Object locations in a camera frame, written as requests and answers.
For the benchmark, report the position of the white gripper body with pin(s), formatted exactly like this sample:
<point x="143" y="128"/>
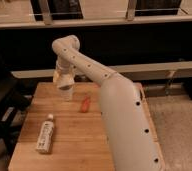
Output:
<point x="63" y="77"/>

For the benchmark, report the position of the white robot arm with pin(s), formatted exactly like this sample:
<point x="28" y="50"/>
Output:
<point x="127" y="128"/>

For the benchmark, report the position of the translucent ceramic cup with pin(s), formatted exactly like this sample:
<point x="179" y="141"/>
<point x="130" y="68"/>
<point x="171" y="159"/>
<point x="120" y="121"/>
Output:
<point x="67" y="94"/>

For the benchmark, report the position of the orange carrot toy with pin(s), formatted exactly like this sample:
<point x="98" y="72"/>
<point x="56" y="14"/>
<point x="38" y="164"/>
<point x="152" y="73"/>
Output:
<point x="85" y="105"/>

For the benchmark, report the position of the wooden cutting board table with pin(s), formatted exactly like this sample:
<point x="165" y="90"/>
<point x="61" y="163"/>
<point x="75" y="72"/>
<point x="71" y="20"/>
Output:
<point x="79" y="142"/>

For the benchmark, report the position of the white plastic bottle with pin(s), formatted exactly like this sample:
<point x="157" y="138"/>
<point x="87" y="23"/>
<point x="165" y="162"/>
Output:
<point x="45" y="135"/>

